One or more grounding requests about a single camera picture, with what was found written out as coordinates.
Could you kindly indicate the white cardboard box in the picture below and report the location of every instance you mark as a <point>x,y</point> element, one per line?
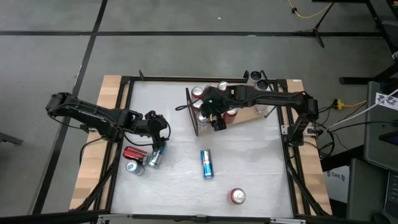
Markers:
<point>337,186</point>

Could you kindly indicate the black tripod stand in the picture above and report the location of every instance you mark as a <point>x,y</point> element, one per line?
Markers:
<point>319,39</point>

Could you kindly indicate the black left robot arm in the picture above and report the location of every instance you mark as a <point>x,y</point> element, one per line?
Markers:
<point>93,115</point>

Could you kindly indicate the wooden shelf black metal frame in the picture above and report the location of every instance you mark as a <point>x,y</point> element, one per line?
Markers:
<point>248,116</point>

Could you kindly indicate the silver Diet Coke can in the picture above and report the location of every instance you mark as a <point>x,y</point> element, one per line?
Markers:
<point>202,119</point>

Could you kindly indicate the small blue silver can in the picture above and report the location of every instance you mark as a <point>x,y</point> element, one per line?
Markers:
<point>134,168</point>

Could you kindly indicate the dark red soda can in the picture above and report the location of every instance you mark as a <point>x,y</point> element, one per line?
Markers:
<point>135,153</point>

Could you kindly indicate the teal Red Bull can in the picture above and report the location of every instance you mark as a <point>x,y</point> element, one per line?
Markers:
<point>206,163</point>

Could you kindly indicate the dark grey cabinet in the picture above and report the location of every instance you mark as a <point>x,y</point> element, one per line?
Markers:
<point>367,193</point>

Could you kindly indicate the white paper number tag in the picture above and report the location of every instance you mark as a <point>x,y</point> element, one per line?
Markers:
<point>387,101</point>

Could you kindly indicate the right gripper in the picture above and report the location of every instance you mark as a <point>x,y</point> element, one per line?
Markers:
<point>216,101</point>

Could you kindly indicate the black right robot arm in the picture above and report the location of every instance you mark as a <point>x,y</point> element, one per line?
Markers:
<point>280,98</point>

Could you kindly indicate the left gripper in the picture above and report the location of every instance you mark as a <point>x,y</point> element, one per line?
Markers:
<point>157,126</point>

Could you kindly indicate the black desk base bar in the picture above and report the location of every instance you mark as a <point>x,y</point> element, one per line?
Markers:
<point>351,80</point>

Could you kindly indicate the silver blue Red Bull can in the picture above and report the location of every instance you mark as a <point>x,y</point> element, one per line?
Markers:
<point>155,160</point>

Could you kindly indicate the black aluminium table frame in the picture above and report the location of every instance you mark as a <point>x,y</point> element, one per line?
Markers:
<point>155,78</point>

